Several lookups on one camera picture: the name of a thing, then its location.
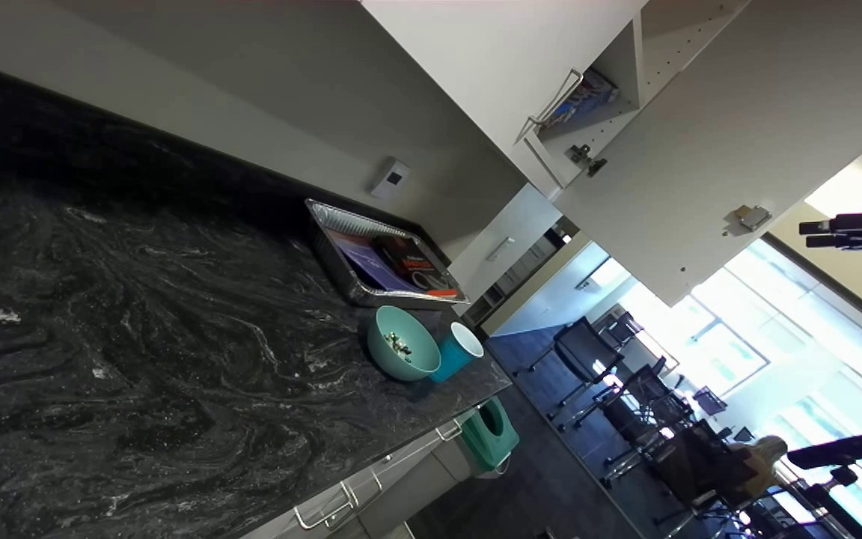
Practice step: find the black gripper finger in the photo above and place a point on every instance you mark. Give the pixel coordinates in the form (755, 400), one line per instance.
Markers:
(844, 222)
(850, 240)

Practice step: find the seated person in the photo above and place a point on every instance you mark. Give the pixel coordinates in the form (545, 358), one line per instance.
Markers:
(726, 472)

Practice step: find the metal door hinge cup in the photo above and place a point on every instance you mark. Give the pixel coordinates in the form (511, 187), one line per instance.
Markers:
(747, 220)

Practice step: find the white cupboard interior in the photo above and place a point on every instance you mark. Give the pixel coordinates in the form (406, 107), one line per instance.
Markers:
(689, 30)

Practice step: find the white lower cabinet fronts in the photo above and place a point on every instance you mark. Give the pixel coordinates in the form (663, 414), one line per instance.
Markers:
(403, 490)

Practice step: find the metal cupboard hinge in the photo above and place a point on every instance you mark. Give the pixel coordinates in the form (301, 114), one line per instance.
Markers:
(584, 159)

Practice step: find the teal bowl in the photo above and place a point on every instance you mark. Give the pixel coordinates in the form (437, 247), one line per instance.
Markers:
(395, 345)

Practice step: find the teal plastic cup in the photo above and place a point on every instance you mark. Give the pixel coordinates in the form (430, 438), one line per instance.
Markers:
(457, 361)

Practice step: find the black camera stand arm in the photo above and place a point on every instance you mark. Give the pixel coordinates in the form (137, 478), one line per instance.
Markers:
(838, 451)

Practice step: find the green waste bin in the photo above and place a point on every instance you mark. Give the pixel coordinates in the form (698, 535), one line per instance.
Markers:
(488, 438)

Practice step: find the dark orange packet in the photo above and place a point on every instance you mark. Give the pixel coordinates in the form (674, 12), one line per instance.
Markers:
(425, 271)

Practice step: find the purple packet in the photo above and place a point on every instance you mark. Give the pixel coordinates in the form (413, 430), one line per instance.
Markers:
(373, 262)

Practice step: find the blue item inside cupboard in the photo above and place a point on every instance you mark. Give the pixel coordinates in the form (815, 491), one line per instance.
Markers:
(581, 107)

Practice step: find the black office chair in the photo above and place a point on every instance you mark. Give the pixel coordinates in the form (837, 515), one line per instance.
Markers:
(581, 351)
(645, 421)

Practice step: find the white wall switch plate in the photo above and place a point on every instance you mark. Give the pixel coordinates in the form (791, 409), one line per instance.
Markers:
(389, 179)

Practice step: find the white cupboard door with sticker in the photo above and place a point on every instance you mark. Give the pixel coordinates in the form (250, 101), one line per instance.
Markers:
(749, 122)

